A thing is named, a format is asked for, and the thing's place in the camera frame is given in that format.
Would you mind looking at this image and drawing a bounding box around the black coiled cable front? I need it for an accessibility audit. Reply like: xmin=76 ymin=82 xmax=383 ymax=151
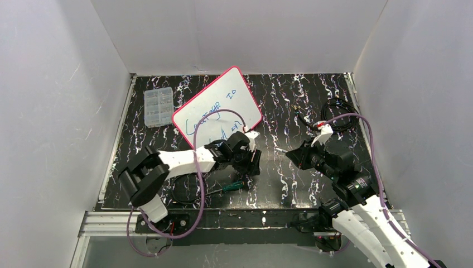
xmin=171 ymin=174 xmax=207 ymax=205

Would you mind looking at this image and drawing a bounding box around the clear plastic organizer box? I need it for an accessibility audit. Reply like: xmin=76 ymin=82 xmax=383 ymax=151
xmin=144 ymin=87 xmax=175 ymax=128

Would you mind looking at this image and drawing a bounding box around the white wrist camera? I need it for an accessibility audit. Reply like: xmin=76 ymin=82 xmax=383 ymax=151
xmin=311 ymin=124 xmax=334 ymax=147
xmin=245 ymin=131 xmax=259 ymax=151

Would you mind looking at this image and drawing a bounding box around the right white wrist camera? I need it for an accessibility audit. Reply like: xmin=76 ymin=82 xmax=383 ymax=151
xmin=311 ymin=124 xmax=334 ymax=147

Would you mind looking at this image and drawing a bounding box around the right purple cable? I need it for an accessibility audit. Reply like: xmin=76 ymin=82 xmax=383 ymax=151
xmin=321 ymin=112 xmax=442 ymax=268

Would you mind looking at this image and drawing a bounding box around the black coiled cable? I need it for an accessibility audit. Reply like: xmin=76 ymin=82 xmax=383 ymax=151
xmin=171 ymin=174 xmax=207 ymax=205
xmin=293 ymin=98 xmax=360 ymax=133

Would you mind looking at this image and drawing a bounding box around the pink framed whiteboard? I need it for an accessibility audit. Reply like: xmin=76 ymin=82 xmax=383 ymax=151
xmin=172 ymin=66 xmax=263 ymax=149

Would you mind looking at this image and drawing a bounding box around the green handled screwdriver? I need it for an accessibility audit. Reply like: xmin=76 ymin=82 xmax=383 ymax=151
xmin=206 ymin=181 xmax=245 ymax=195

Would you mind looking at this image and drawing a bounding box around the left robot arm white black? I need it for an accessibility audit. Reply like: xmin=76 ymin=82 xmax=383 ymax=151
xmin=118 ymin=131 xmax=261 ymax=223

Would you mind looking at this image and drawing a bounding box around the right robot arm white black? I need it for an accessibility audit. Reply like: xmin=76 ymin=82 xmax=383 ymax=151
xmin=285 ymin=141 xmax=445 ymax=267

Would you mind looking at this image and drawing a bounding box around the black coiled cable right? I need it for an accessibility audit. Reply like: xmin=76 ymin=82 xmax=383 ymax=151
xmin=293 ymin=98 xmax=360 ymax=133

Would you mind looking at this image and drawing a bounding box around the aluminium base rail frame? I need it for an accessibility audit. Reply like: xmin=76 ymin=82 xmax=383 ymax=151
xmin=70 ymin=72 xmax=422 ymax=268

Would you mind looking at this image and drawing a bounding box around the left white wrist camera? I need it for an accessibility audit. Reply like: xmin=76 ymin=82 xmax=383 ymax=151
xmin=245 ymin=131 xmax=259 ymax=151

